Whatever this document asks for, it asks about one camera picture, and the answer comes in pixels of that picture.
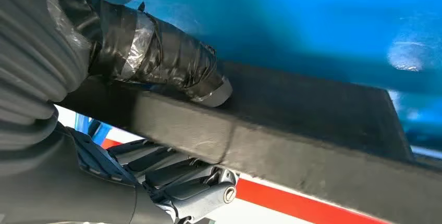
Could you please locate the blue metal shelf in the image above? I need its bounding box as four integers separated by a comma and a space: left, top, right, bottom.
65, 0, 442, 163

